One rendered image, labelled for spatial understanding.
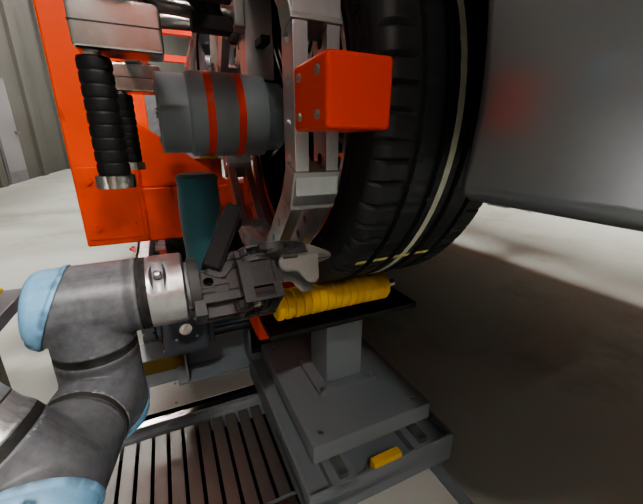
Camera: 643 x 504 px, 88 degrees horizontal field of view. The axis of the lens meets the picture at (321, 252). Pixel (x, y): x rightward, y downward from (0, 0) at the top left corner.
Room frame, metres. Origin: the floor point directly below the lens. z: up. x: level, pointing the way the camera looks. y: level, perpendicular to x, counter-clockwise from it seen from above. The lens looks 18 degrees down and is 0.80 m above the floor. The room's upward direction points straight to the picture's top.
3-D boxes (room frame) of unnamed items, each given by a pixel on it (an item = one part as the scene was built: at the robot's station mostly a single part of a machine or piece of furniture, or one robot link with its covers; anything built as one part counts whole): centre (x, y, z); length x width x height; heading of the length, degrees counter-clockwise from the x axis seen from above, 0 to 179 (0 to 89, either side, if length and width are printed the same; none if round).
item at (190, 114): (0.65, 0.18, 0.85); 0.21 x 0.14 x 0.14; 115
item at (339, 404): (0.75, -0.04, 0.32); 0.40 x 0.30 x 0.28; 25
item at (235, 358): (0.95, 0.28, 0.26); 0.42 x 0.18 x 0.35; 115
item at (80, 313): (0.36, 0.27, 0.62); 0.12 x 0.09 x 0.10; 115
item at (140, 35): (0.44, 0.23, 0.93); 0.09 x 0.05 x 0.05; 115
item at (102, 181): (0.43, 0.26, 0.83); 0.04 x 0.04 x 0.16
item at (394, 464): (0.75, -0.04, 0.13); 0.50 x 0.36 x 0.10; 25
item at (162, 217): (1.15, 0.32, 0.69); 0.52 x 0.17 x 0.35; 115
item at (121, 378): (0.35, 0.28, 0.51); 0.12 x 0.09 x 0.12; 14
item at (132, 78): (0.75, 0.37, 0.93); 0.09 x 0.05 x 0.05; 115
